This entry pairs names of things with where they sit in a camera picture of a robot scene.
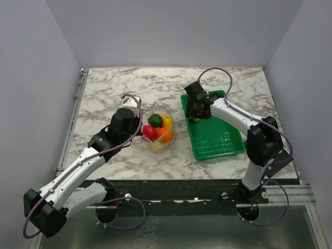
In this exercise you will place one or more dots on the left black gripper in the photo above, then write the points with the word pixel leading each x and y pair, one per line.
pixel 137 120

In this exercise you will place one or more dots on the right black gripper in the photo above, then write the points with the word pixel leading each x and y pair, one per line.
pixel 190 111

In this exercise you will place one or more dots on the yellow banana bunch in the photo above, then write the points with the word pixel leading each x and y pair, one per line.
pixel 194 119

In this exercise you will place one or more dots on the red apple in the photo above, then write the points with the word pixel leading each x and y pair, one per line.
pixel 150 132

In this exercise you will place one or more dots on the yellow lemon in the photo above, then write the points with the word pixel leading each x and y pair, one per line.
pixel 157 147
pixel 166 121

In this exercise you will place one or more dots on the dark green avocado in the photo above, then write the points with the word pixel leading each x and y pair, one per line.
pixel 155 120

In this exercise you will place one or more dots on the clear zip bag teal zipper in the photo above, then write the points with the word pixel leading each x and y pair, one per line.
pixel 156 108

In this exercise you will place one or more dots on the green plastic tray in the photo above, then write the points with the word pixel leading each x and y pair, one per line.
pixel 213 138

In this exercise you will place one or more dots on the orange fruit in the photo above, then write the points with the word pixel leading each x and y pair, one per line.
pixel 165 135

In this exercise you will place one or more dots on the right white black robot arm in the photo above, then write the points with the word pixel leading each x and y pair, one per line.
pixel 263 139

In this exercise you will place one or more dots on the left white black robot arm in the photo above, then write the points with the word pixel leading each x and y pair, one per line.
pixel 49 208

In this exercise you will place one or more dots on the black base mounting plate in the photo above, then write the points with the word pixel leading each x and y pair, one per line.
pixel 183 197

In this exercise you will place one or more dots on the black digital scale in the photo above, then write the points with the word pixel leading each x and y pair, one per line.
pixel 281 160

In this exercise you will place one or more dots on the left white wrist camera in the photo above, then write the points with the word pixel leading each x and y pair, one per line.
pixel 130 103

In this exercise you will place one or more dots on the aluminium frame rail left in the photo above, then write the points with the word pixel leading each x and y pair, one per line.
pixel 78 98

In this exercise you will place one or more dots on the aluminium frame rail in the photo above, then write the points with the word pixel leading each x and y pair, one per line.
pixel 78 98
pixel 273 195

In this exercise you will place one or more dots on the aluminium frame rail right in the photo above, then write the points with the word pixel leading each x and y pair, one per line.
pixel 273 195

